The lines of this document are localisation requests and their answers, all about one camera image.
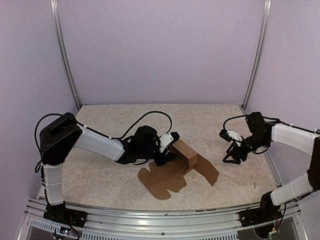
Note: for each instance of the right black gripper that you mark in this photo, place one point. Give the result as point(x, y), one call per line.
point(237, 150)

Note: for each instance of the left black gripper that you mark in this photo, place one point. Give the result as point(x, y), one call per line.
point(165, 158)

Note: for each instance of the brown cardboard box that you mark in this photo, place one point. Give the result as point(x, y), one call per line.
point(159, 180)

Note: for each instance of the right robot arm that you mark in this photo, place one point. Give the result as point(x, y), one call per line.
point(303, 140)

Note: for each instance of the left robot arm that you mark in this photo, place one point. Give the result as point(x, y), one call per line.
point(55, 142)

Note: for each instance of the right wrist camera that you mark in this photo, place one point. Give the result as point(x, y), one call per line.
point(230, 135)

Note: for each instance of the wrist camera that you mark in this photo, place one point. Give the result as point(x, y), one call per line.
point(230, 135)
point(167, 139)

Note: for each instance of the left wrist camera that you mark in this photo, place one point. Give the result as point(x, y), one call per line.
point(167, 139)

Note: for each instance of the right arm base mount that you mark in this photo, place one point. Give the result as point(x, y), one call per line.
point(255, 216)

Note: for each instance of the front aluminium rail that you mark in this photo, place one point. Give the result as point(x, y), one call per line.
point(103, 223)

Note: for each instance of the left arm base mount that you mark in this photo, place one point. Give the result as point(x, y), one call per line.
point(67, 216)

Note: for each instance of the right aluminium frame post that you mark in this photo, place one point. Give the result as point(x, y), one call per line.
point(258, 53)

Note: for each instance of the aluminium frame post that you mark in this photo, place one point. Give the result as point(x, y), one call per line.
point(57, 23)
point(258, 53)

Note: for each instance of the left aluminium frame post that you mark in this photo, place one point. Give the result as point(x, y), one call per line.
point(57, 23)

